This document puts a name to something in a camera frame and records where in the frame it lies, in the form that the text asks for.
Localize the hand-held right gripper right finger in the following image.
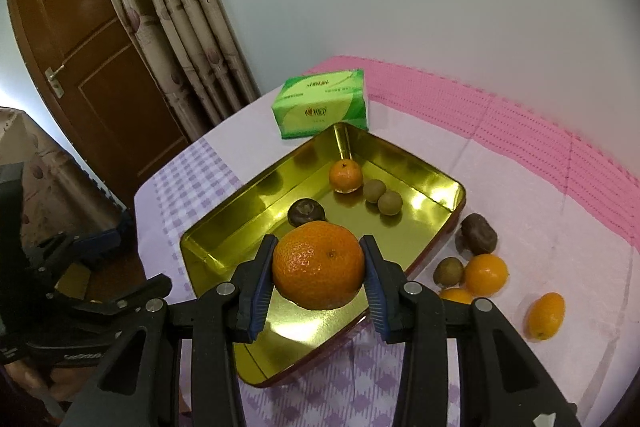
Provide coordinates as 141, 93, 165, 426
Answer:
359, 234, 583, 427

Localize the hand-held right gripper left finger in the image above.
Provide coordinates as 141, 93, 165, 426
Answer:
60, 234, 281, 427

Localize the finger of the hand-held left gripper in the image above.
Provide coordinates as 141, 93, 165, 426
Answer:
22, 219, 135, 288
47, 273, 173, 325

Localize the large tangerine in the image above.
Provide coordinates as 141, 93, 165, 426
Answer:
271, 221, 366, 311

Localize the golden tin box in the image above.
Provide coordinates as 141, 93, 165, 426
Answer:
179, 123, 467, 389

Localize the dark brown fruit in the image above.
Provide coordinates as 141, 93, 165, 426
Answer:
454, 213, 498, 256
287, 199, 326, 228

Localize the oval orange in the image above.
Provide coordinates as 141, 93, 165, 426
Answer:
524, 292, 566, 341

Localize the person's left hand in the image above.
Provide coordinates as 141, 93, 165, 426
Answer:
5, 354, 98, 408

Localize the kiwi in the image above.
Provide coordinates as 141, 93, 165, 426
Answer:
362, 179, 387, 204
433, 257, 466, 286
377, 191, 403, 216

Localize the round orange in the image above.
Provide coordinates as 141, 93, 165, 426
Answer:
439, 288, 475, 305
464, 253, 509, 298

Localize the small tangerine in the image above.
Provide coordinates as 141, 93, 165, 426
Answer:
328, 159, 363, 194

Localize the brown wooden door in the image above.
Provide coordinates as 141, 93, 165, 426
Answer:
7, 0, 201, 198

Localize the pink and checked tablecloth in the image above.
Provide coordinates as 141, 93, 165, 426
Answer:
134, 55, 640, 427

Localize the green carton box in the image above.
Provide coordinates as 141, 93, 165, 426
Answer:
271, 68, 370, 140

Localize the beige patterned curtain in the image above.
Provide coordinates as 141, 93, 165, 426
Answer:
97, 0, 261, 140

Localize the metal door handle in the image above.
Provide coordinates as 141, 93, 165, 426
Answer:
45, 66, 66, 98

